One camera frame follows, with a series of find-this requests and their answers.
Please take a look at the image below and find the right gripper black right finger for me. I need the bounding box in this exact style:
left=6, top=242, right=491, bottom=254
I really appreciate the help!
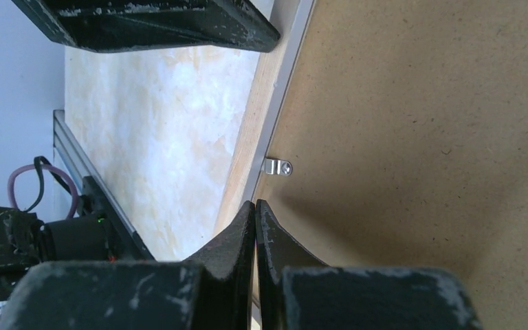
left=255, top=199, right=482, bottom=329

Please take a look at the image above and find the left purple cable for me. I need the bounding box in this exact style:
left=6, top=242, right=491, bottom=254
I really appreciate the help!
left=7, top=164, right=80, bottom=219

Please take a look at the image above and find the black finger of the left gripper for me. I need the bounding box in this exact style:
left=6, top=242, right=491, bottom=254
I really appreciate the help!
left=13, top=0, right=281, bottom=53

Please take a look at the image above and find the wooden picture frame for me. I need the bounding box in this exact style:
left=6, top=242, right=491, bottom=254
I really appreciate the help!
left=213, top=0, right=316, bottom=235

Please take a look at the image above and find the brown frame backing board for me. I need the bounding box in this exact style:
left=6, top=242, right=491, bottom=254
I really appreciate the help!
left=255, top=1, right=528, bottom=329

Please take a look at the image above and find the silver frame retaining clip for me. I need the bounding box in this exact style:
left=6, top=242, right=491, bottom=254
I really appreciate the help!
left=261, top=158, right=292, bottom=177

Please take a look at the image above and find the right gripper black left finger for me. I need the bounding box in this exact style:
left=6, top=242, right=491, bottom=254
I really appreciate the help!
left=0, top=201, right=255, bottom=329

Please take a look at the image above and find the aluminium front rail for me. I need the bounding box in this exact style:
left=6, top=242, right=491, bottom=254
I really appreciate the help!
left=53, top=109, right=155, bottom=261

